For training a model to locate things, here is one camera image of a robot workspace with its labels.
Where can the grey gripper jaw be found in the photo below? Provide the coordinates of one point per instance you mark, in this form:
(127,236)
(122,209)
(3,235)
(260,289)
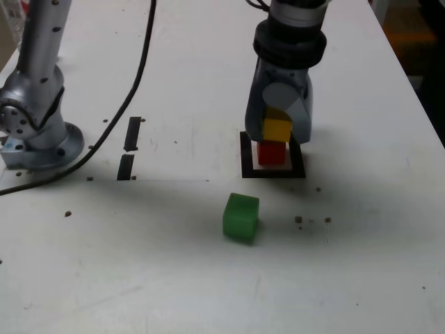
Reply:
(280,95)
(253,115)

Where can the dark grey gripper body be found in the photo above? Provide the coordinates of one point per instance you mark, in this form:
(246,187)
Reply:
(281,74)

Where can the yellow cube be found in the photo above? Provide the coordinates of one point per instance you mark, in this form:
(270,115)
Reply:
(276,130)

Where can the red cube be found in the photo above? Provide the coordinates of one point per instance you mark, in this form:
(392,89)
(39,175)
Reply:
(271,154)

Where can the green cube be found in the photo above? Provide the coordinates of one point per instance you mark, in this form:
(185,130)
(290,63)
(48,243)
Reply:
(240,219)

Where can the black tape square outline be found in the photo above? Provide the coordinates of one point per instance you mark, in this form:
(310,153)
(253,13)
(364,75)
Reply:
(274,173)

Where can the black tape strip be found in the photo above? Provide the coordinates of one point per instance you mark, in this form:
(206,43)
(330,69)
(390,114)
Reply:
(133,132)

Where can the clear plastic bottle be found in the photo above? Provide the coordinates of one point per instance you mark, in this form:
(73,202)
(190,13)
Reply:
(17,28)

